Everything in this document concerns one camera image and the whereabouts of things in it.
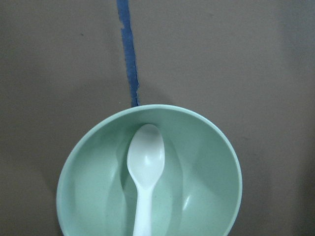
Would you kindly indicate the white plastic spoon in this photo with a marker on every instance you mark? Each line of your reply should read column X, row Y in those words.
column 145, row 163

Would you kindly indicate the green bowl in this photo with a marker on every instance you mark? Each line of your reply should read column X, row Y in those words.
column 198, row 194

